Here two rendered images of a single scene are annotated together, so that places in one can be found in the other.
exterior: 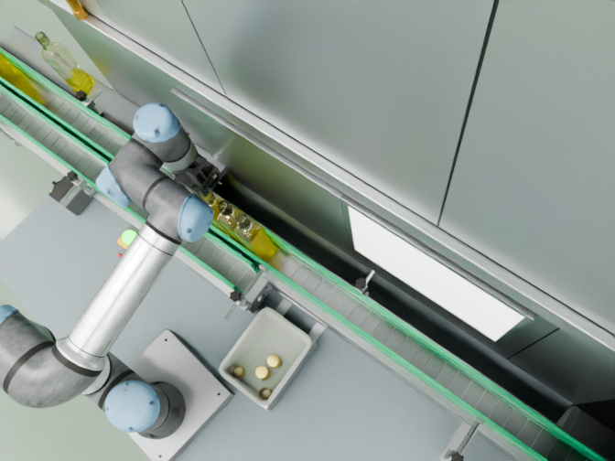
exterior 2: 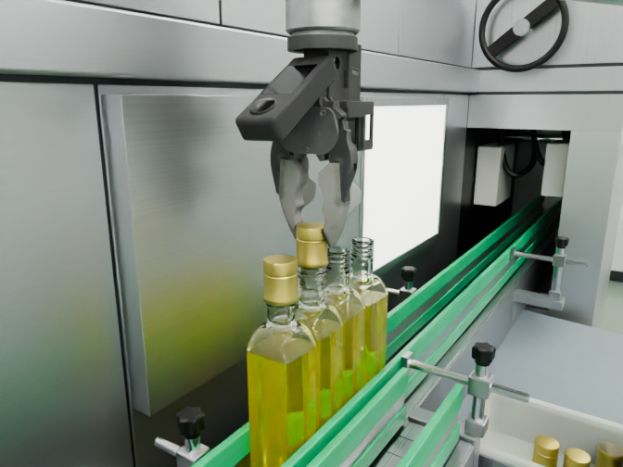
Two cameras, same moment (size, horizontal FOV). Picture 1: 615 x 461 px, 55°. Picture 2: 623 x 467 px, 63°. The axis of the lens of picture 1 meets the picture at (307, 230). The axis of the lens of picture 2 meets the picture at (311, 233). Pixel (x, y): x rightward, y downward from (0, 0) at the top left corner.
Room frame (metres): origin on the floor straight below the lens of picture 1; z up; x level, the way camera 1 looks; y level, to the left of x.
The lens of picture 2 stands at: (0.85, 0.69, 1.31)
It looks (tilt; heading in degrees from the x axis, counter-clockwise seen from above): 15 degrees down; 248
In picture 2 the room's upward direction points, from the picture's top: straight up
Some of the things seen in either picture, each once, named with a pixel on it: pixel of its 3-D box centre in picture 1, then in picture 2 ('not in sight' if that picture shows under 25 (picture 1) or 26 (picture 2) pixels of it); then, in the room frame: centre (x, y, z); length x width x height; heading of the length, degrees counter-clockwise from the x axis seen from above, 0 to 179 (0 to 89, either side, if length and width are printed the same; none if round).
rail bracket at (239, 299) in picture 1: (245, 293); (462, 384); (0.44, 0.21, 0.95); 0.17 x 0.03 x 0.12; 124
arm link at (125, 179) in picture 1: (134, 177); not in sight; (0.56, 0.26, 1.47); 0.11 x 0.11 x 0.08; 34
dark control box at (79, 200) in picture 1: (70, 196); not in sight; (0.99, 0.66, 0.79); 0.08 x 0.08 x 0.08; 34
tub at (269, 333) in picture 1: (267, 357); (544, 458); (0.29, 0.23, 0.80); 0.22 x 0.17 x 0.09; 124
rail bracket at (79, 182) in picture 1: (76, 190); not in sight; (0.91, 0.58, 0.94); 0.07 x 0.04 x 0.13; 124
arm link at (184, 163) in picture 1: (177, 149); (320, 17); (0.64, 0.19, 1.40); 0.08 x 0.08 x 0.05
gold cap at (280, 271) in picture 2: not in sight; (280, 279); (0.70, 0.23, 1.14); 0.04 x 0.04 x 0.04
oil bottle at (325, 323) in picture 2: (221, 215); (311, 388); (0.65, 0.20, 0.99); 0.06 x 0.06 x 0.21; 35
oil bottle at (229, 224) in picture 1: (238, 226); (336, 367); (0.60, 0.17, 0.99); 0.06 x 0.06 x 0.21; 33
